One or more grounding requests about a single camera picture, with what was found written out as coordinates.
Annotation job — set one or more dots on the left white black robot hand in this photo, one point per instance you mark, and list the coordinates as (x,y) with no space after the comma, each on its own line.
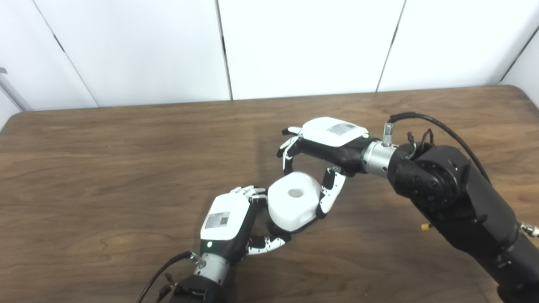
(225,219)

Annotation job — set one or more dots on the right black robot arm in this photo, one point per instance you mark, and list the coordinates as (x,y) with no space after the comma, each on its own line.
(459,202)

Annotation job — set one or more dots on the round white piece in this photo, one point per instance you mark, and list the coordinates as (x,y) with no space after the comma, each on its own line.
(290,210)

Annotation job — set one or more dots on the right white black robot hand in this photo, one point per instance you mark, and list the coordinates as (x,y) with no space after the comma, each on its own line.
(332,139)

